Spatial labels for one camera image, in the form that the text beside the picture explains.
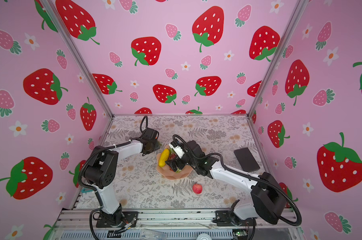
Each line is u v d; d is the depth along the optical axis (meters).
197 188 0.80
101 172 0.50
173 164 0.70
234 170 0.51
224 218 0.73
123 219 0.73
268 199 0.42
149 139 0.78
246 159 0.95
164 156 0.90
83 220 0.76
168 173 0.87
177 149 0.69
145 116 0.85
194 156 0.59
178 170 0.72
